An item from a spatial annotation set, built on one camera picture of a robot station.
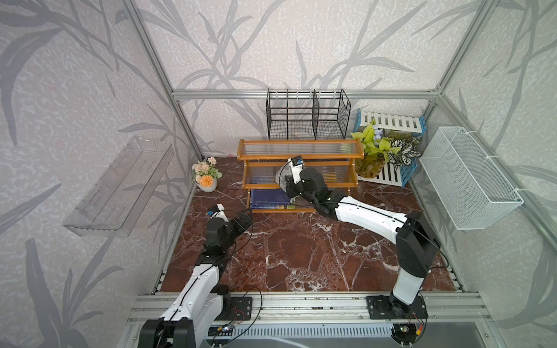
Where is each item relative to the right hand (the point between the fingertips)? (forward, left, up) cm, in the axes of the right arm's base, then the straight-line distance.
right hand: (285, 175), depth 83 cm
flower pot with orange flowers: (+10, +37, -11) cm, 40 cm away
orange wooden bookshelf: (+30, -27, -22) cm, 46 cm away
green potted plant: (+14, -39, -1) cm, 41 cm away
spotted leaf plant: (+11, -51, +2) cm, 52 cm away
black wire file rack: (+37, -10, +3) cm, 38 cm away
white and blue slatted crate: (+25, -58, +4) cm, 63 cm away
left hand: (-11, +16, -11) cm, 22 cm away
